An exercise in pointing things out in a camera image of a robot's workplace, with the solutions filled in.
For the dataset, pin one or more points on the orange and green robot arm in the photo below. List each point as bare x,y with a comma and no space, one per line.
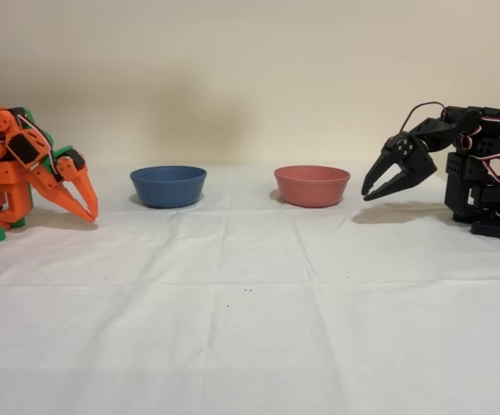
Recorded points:
3,173

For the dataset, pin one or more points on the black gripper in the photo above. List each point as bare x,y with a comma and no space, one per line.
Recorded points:
399,159

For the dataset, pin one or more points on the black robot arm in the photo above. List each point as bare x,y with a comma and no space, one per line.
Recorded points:
466,181

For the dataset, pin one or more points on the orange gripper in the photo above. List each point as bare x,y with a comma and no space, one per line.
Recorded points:
69,172

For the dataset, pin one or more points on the white tablecloth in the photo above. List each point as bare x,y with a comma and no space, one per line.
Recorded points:
189,346

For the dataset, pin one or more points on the red bowl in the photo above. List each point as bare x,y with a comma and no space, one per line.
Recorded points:
312,186

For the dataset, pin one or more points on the blue bowl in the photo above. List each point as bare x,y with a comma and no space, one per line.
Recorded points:
168,188

